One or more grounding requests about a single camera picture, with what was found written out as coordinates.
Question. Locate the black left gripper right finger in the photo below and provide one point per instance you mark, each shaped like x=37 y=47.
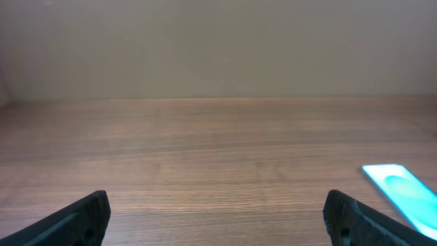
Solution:
x=352 y=223

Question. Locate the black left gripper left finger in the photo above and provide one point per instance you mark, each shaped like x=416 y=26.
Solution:
x=83 y=223

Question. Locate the light blue Galaxy smartphone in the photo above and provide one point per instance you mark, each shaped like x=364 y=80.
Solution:
x=412 y=198

